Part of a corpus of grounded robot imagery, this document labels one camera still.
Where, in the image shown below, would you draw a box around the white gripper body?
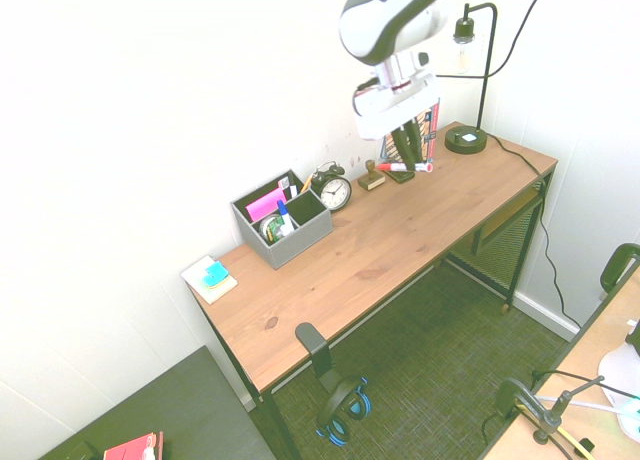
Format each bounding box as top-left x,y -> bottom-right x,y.
352,72 -> 442,142

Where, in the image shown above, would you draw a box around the red and white marker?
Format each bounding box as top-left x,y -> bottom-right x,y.
376,161 -> 435,174

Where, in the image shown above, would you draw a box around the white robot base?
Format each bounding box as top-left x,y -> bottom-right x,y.
597,318 -> 640,437

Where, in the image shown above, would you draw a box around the gray desk organizer box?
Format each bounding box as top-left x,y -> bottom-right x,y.
230,168 -> 334,271

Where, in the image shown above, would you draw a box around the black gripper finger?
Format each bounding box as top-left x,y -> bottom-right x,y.
406,119 -> 425,168
390,125 -> 415,171

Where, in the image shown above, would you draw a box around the black desk lamp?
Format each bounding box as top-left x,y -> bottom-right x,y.
444,2 -> 499,156

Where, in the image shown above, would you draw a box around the black headphone hook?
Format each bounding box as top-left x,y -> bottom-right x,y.
294,322 -> 347,394

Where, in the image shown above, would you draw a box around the black C-clamp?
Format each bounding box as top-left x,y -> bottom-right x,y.
494,377 -> 542,422

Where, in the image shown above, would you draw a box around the pink sticky note pad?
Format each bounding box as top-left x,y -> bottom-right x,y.
245,186 -> 288,222

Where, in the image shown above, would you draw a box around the black clamp handle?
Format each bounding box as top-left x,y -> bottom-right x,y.
599,242 -> 640,294

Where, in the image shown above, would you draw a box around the wooden desk with black frame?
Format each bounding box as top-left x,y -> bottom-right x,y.
187,122 -> 559,460

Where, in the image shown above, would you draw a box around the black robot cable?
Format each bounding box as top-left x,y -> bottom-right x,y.
434,0 -> 553,80

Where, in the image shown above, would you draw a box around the wooden rubber stamp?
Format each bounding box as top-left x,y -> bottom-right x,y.
356,159 -> 388,193

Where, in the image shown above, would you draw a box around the gray camera stand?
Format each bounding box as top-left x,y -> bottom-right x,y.
531,374 -> 607,447

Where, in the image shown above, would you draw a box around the blue capped white marker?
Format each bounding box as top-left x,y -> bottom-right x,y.
276,199 -> 296,235

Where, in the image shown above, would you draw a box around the red notebook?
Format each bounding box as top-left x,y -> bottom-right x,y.
101,430 -> 165,460

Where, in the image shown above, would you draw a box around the black twin-bell alarm clock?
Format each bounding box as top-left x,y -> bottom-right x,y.
311,162 -> 354,213

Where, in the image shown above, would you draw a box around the black and blue headphones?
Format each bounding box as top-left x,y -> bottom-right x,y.
314,374 -> 373,448

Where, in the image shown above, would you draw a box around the black low cabinet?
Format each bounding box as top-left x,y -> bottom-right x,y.
37,345 -> 277,460

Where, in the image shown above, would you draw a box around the blue and yellow sticky pad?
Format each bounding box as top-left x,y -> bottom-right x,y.
200,260 -> 232,289

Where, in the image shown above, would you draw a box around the black lamp power cable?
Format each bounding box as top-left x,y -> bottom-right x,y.
485,131 -> 584,331

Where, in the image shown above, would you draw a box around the white notepad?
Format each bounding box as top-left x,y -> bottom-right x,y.
180,255 -> 239,306

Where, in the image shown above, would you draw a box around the row of patterned books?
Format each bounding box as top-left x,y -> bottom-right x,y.
377,97 -> 443,165

